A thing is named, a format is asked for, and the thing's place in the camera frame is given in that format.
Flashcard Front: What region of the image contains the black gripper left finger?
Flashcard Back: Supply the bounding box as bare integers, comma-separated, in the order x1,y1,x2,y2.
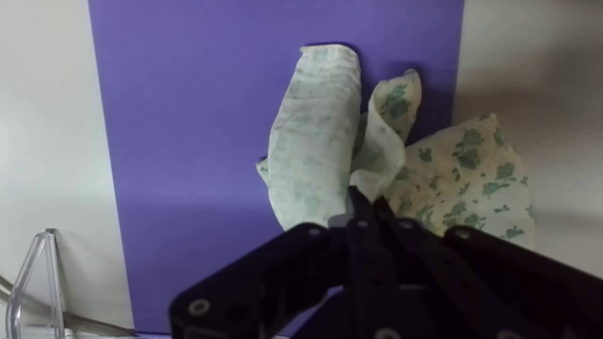
347,186,401,339

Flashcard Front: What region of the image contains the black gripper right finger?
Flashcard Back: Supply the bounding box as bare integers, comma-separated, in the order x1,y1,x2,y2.
375,197,477,339

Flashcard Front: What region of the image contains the floral green patterned cloth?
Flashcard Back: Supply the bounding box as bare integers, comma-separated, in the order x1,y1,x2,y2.
256,43,537,246

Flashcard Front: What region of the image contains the purple paper sheet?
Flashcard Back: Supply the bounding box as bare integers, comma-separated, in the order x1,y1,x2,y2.
88,0,463,333

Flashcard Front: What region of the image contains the clear acrylic left stand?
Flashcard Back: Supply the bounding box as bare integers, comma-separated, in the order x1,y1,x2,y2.
6,227,66,339

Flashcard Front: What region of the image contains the grey cable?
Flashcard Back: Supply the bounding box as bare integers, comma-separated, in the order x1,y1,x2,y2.
0,272,137,339

